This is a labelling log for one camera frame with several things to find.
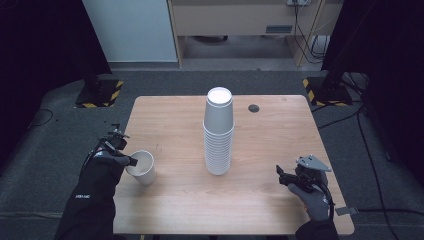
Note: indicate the person's left hand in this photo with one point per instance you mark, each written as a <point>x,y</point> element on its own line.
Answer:
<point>106,165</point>

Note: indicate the single white paper cup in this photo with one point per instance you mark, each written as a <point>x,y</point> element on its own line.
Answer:
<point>146,176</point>

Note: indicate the black curtain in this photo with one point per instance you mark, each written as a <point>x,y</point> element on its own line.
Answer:
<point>40,66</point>
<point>390,66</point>

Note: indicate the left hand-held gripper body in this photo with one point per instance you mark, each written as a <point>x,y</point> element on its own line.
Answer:
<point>113,141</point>

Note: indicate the hazard striped stand base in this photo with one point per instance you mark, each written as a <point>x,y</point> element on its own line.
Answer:
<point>328,93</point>
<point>100,95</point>

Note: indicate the light wooden desk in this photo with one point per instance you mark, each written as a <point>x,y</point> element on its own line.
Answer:
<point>233,16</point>

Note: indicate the white panel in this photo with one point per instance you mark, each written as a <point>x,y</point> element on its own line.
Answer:
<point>133,30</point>

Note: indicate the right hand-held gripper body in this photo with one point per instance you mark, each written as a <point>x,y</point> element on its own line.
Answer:
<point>311,171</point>

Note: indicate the grey tape strip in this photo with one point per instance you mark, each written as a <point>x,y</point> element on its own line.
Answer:
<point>346,210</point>

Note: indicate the black round table grommet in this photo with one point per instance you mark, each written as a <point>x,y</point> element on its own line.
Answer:
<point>253,108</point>

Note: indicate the stack of white paper cups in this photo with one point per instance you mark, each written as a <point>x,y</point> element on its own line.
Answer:
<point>218,153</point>

